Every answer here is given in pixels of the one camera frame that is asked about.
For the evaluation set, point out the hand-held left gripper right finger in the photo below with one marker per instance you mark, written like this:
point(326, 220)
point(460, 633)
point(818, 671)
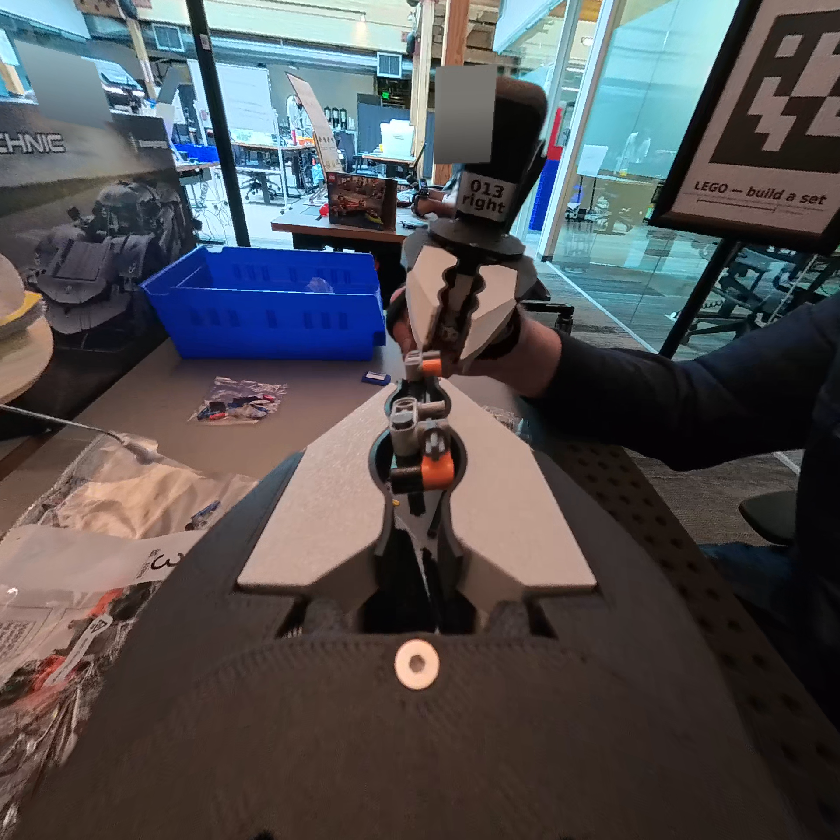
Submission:
point(518, 525)

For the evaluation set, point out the wooden post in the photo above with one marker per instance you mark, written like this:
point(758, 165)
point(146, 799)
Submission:
point(456, 33)

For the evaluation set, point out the small clear parts bag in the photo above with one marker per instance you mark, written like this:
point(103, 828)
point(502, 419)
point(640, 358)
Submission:
point(236, 403)

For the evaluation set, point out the framed marker sign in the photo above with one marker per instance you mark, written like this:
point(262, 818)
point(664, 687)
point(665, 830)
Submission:
point(754, 164)

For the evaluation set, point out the whiteboard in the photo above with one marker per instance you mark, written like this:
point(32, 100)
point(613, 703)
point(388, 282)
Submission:
point(243, 98)

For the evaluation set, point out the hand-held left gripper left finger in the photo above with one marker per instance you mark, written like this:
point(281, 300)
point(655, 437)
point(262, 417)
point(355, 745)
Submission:
point(315, 525)

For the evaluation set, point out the small blue piece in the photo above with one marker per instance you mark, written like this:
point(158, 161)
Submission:
point(377, 377)

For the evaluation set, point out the black office chair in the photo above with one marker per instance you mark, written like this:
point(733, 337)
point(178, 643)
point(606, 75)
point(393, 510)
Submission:
point(754, 289)

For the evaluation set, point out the person's right hand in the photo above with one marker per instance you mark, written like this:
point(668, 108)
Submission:
point(531, 361)

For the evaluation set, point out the black gear rack assembly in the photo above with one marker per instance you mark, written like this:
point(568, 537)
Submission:
point(410, 433)

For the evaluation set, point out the black sign stand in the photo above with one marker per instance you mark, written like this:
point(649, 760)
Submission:
point(699, 298)

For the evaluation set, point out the black round stool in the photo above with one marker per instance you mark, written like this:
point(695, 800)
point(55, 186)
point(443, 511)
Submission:
point(768, 515)

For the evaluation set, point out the toy car set box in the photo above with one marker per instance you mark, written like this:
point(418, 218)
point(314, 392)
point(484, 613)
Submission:
point(98, 229)

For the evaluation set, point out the clear parts bag white label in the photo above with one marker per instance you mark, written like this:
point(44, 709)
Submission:
point(79, 558)

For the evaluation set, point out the crumpled clear plastic bag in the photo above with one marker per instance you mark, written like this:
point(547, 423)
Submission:
point(131, 492)

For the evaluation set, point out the blue plastic bin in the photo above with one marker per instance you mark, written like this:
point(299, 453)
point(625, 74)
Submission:
point(262, 321)

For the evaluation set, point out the small toy set box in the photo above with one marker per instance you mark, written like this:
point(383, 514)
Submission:
point(361, 203)

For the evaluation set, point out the office chair base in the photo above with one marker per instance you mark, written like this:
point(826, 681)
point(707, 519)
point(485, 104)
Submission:
point(558, 318)

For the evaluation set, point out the background wooden desk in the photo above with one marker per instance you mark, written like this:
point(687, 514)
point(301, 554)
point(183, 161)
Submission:
point(308, 220)

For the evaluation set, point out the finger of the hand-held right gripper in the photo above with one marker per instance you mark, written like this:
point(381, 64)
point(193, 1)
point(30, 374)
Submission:
point(423, 289)
point(495, 308)

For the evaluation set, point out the clear bag of dark parts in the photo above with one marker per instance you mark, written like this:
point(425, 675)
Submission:
point(39, 735)

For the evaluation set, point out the black vertical pole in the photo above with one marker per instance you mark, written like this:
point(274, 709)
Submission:
point(216, 131)

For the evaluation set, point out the black perforated board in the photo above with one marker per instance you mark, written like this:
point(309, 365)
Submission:
point(689, 590)

